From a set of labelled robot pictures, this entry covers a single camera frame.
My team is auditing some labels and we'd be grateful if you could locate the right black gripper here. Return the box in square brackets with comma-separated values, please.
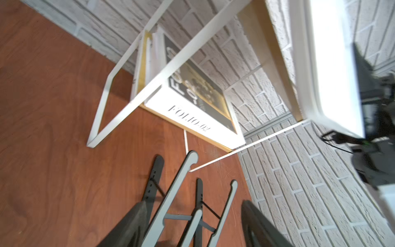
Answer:
[351, 43, 395, 145]

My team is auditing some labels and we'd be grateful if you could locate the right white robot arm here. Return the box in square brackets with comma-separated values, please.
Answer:
[352, 43, 395, 230]

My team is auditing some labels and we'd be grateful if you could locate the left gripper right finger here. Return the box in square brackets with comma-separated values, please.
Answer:
[241, 200, 293, 247]

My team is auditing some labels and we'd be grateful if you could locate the grey folding laptop stand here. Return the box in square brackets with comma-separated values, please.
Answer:
[141, 151, 238, 247]

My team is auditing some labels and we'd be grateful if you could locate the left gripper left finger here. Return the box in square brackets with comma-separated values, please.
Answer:
[97, 201, 147, 247]

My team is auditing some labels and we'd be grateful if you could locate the silver laptop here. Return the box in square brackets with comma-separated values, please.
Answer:
[289, 1, 365, 138]

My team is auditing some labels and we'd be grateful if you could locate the Folio-02 book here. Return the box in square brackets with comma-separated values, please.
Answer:
[130, 26, 245, 152]

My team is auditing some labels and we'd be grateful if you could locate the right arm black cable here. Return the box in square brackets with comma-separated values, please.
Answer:
[320, 130, 356, 155]

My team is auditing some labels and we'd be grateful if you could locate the white shelf with wooden top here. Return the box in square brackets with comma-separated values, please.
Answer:
[86, 0, 309, 173]

